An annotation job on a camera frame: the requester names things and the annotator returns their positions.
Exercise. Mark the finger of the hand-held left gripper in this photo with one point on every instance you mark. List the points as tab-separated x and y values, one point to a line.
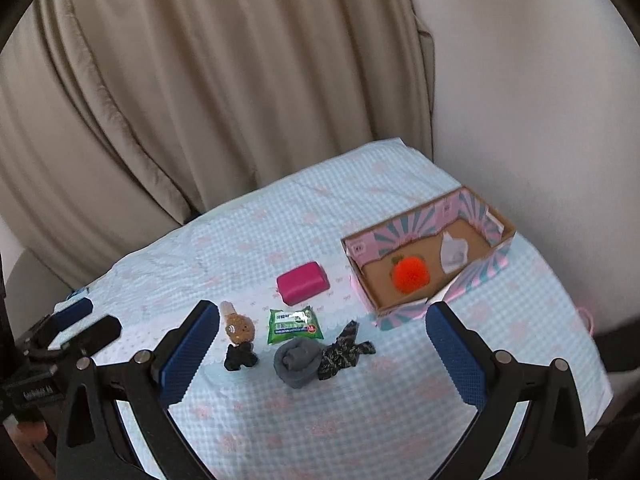
74	311
98	334

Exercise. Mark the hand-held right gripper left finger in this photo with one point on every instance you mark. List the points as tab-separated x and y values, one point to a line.
189	347

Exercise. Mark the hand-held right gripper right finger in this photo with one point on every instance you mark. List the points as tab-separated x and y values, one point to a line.
456	355

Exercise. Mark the small brown bear plush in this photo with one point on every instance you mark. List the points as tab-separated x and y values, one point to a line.
240	341

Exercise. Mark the pink and blue cardboard box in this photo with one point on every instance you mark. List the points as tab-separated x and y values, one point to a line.
430	265

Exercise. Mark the green wet wipes packet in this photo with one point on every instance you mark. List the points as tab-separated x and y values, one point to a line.
295	325

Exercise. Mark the grey sock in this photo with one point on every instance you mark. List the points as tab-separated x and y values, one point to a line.
297	363

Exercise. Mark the dark patterned cloth bow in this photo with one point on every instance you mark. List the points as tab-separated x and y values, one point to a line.
345	350

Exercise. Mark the pink sponge block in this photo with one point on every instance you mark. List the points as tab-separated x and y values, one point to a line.
302	283

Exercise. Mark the orange pompom ball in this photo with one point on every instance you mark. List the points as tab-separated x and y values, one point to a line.
411	273

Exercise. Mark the white cloth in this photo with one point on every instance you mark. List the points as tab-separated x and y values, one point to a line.
454	252

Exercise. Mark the light blue checkered blanket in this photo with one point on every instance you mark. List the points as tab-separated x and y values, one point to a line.
300	230

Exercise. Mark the beige curtain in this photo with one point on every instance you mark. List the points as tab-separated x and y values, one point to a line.
200	85

